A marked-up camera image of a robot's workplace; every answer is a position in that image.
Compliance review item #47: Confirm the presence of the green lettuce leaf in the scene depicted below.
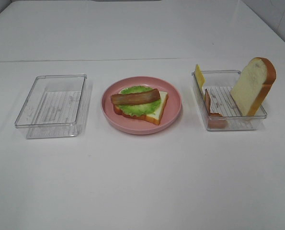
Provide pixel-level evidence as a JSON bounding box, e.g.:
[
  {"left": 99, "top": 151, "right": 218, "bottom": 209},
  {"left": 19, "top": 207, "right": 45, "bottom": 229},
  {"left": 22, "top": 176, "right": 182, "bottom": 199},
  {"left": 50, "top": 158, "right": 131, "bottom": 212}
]
[{"left": 116, "top": 86, "right": 161, "bottom": 116}]

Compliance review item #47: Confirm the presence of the bread slice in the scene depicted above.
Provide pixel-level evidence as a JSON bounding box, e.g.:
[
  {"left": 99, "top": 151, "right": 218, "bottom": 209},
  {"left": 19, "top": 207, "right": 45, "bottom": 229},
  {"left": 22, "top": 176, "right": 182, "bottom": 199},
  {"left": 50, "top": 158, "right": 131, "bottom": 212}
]
[
  {"left": 114, "top": 91, "right": 169, "bottom": 125},
  {"left": 230, "top": 57, "right": 276, "bottom": 116}
]

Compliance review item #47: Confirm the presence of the brown bacon strip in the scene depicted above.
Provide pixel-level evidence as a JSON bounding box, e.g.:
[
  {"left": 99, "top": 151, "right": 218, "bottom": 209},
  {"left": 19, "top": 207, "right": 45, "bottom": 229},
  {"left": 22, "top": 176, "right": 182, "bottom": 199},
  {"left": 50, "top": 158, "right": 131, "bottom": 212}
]
[{"left": 110, "top": 89, "right": 160, "bottom": 105}]

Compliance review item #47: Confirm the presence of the yellow cheese slice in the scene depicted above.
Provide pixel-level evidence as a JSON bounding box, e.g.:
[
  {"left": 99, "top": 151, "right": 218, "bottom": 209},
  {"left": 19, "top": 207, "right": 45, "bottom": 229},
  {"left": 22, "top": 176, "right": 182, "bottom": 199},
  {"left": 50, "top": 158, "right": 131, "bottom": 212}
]
[{"left": 195, "top": 64, "right": 205, "bottom": 95}]

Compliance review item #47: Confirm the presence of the pink round plate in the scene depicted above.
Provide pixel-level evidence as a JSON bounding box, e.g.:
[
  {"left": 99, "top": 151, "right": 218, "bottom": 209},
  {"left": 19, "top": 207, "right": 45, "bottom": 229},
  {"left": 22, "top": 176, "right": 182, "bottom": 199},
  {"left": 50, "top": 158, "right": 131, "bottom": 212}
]
[{"left": 101, "top": 76, "right": 182, "bottom": 135}]

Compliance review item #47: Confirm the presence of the clear right plastic tray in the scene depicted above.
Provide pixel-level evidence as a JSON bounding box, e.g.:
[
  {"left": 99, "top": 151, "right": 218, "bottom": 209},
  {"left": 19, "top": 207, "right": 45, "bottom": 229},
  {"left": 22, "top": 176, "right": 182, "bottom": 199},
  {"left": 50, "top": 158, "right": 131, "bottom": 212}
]
[{"left": 192, "top": 70, "right": 267, "bottom": 131}]

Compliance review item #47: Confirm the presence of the clear plastic tray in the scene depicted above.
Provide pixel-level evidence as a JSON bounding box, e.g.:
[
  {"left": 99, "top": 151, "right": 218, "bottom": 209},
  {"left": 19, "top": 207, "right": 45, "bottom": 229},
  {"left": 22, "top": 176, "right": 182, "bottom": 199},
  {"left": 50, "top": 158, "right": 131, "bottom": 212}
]
[
  {"left": 14, "top": 74, "right": 90, "bottom": 139},
  {"left": 192, "top": 70, "right": 267, "bottom": 131}
]

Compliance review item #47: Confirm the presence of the clear left plastic tray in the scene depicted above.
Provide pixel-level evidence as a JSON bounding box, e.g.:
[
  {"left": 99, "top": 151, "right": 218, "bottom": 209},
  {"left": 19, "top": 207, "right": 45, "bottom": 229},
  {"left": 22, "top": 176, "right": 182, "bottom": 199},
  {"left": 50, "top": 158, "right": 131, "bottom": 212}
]
[{"left": 14, "top": 74, "right": 90, "bottom": 139}]

